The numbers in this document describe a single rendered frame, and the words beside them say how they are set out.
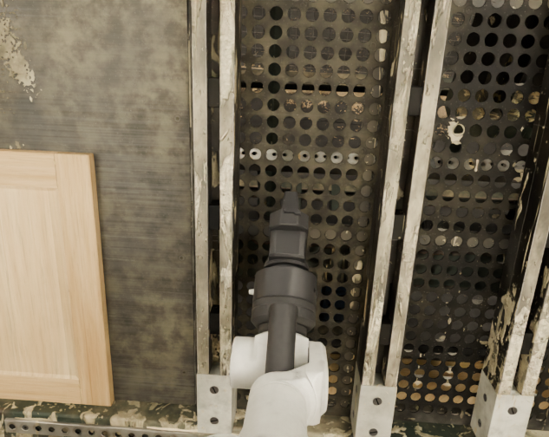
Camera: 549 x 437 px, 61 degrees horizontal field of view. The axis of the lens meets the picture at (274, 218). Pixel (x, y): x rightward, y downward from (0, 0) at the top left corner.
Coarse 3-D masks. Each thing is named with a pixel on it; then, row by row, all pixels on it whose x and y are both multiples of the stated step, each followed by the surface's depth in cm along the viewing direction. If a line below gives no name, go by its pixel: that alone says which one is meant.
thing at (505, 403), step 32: (544, 96) 67; (544, 128) 67; (544, 160) 66; (544, 192) 66; (544, 224) 68; (512, 256) 75; (544, 256) 72; (512, 288) 74; (544, 288) 72; (512, 320) 73; (544, 320) 72; (512, 352) 75; (544, 352) 74; (480, 384) 84; (512, 384) 76; (480, 416) 83; (512, 416) 78
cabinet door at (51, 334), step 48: (0, 192) 77; (48, 192) 77; (96, 192) 78; (0, 240) 80; (48, 240) 79; (96, 240) 79; (0, 288) 83; (48, 288) 82; (96, 288) 81; (0, 336) 86; (48, 336) 85; (96, 336) 84; (0, 384) 89; (48, 384) 88; (96, 384) 88
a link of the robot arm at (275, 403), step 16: (272, 384) 50; (256, 400) 48; (272, 400) 47; (288, 400) 47; (256, 416) 44; (272, 416) 43; (288, 416) 44; (304, 416) 47; (240, 432) 44; (256, 432) 41; (272, 432) 41; (288, 432) 42; (304, 432) 44
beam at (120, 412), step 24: (0, 408) 88; (24, 408) 88; (48, 408) 88; (72, 408) 88; (96, 408) 89; (120, 408) 89; (144, 408) 89; (168, 408) 89; (192, 408) 89; (0, 432) 89; (312, 432) 85; (336, 432) 85; (408, 432) 86; (432, 432) 86; (456, 432) 86; (528, 432) 87
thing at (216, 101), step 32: (192, 0) 61; (224, 0) 61; (192, 32) 62; (224, 32) 62; (224, 64) 63; (224, 96) 65; (224, 128) 66; (224, 160) 68; (224, 192) 69; (224, 224) 71; (224, 256) 72; (224, 288) 74; (224, 320) 76; (224, 352) 78; (224, 384) 80; (224, 416) 82
